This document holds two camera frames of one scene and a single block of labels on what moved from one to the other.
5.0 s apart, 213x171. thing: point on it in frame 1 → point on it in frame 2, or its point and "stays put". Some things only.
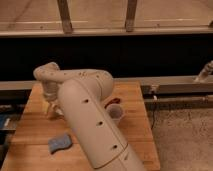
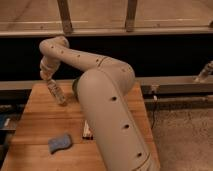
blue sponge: x=59 y=143 stays put
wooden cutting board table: x=39 y=143 stays put
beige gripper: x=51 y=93 → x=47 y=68
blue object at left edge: x=2 y=121 stays put
